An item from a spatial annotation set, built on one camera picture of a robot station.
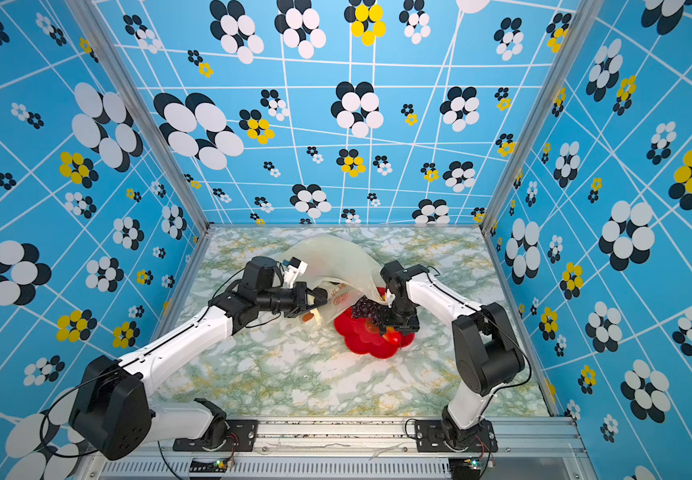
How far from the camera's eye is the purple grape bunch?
3.02 ft

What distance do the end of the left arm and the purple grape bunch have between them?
0.21 m

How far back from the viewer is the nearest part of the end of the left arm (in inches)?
25.2
